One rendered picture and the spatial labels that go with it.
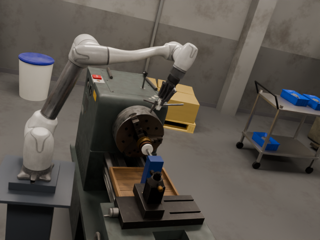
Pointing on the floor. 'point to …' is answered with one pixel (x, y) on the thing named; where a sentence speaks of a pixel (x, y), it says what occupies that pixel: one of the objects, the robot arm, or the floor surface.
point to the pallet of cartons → (185, 111)
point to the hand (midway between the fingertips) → (159, 104)
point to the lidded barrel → (35, 75)
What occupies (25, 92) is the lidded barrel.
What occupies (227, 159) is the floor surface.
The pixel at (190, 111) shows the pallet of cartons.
